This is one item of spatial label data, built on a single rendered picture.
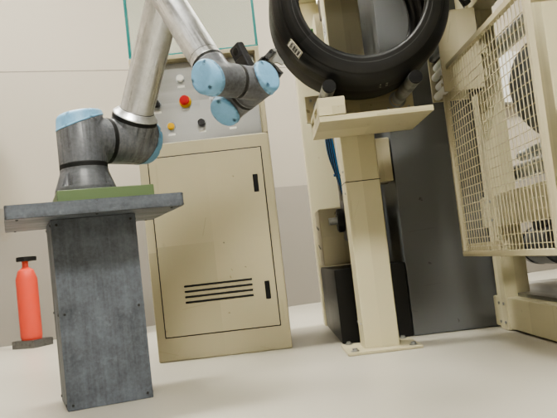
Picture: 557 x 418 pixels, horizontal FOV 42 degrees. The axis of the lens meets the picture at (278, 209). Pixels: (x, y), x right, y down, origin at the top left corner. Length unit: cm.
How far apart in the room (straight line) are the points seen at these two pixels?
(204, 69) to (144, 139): 62
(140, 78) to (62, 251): 60
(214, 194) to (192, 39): 119
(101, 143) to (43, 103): 296
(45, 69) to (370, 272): 330
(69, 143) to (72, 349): 63
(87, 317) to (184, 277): 87
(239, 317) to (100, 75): 280
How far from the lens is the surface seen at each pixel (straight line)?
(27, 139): 527
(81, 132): 236
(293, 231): 556
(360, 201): 271
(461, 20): 284
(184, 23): 202
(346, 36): 282
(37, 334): 477
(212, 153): 307
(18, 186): 522
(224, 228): 304
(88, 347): 227
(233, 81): 190
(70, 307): 226
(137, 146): 245
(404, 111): 240
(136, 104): 243
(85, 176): 233
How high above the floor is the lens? 38
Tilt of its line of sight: 4 degrees up
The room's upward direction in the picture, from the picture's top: 7 degrees counter-clockwise
